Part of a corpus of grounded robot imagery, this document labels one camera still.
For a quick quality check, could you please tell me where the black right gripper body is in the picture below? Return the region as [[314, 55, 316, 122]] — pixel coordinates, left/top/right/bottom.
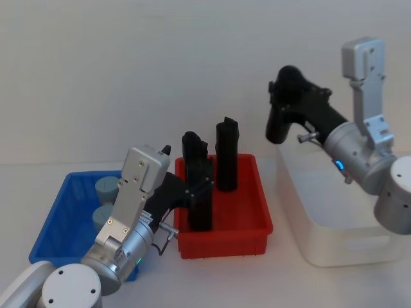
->
[[281, 79, 350, 139]]

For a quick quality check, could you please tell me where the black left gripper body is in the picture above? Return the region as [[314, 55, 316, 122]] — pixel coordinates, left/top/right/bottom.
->
[[141, 172, 195, 227]]

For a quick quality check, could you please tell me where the red plastic bin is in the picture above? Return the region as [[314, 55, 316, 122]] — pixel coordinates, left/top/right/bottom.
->
[[173, 153, 274, 260]]

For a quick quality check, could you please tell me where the grey cylinder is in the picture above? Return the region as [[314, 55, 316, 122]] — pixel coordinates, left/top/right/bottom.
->
[[92, 205, 114, 230], [94, 176, 122, 207]]

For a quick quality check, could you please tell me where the white plastic bin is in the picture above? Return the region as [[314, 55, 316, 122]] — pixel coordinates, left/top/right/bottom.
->
[[275, 140, 406, 268]]

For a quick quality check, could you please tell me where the blue plastic bin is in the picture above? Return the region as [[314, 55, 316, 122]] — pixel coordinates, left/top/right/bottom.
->
[[28, 170, 143, 283]]

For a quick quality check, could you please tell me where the thin dark left gripper cable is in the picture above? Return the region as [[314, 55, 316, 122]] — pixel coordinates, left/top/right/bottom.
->
[[152, 223, 180, 256]]

